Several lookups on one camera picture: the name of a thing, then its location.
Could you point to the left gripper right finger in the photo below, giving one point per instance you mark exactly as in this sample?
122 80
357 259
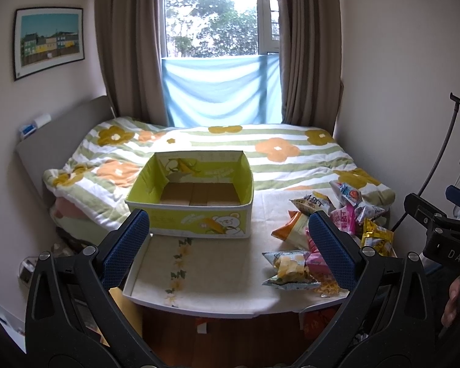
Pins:
383 320

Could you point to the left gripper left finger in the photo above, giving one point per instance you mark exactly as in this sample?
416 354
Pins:
71 318

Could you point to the yellow snack bag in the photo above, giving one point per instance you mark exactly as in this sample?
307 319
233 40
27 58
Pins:
377 237

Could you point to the round waffle cookie pack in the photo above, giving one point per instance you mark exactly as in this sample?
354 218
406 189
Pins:
328 288

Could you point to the colourful cartoon snack bag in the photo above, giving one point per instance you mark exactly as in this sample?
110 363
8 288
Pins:
345 193

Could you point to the potato chips bag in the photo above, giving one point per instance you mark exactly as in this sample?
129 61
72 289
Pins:
291 269

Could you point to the white green chips bag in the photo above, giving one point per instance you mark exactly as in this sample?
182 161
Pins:
313 203

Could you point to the orange snack bag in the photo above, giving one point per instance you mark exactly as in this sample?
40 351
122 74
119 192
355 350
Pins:
294 232

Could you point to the person's right hand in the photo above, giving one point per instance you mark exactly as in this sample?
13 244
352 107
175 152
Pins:
450 310

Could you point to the silver snack bag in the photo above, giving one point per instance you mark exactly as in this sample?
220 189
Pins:
364 210

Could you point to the pink white snack bag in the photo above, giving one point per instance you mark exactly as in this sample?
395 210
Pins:
344 219

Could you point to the black lamp stand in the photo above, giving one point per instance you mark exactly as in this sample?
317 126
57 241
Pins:
436 165

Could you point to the floral striped quilt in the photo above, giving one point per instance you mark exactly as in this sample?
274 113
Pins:
99 175

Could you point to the cream floral mattress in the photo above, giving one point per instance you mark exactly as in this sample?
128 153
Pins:
222 278

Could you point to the grey headboard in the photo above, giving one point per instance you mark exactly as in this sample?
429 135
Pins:
51 145

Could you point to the yellow-green cardboard box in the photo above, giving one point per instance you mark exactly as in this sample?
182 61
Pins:
196 193

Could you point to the white lint roller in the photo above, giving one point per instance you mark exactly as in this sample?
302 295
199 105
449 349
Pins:
37 123

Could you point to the right brown curtain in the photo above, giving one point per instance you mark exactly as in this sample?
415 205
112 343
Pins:
310 62

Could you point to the brown curtain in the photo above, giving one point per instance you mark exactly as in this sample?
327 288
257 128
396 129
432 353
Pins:
128 37
310 62

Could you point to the light blue hanging cloth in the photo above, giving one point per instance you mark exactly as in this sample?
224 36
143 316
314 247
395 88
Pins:
224 90

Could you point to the framed landscape picture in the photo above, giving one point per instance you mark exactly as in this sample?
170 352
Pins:
46 37

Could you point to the window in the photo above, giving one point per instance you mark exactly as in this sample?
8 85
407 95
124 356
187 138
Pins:
210 28

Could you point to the left brown curtain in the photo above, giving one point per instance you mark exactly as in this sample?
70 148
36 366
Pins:
128 37

